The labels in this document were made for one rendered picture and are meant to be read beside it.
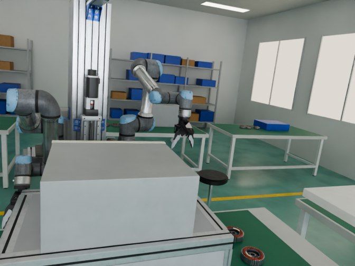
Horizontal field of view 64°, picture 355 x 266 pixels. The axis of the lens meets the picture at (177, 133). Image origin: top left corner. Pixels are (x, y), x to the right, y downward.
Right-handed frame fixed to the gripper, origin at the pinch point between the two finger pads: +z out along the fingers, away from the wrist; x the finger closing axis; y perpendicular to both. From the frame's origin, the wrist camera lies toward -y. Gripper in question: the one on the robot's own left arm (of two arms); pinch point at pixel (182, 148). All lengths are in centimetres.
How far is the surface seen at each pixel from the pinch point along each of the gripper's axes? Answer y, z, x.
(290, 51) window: 354, -118, -467
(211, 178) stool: 80, 59, -84
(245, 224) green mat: -30, 40, -32
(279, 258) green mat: -62, 40, -27
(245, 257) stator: -59, 37, -7
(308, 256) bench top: -66, 40, -43
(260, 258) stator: -63, 36, -13
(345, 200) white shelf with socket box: -90, -5, -21
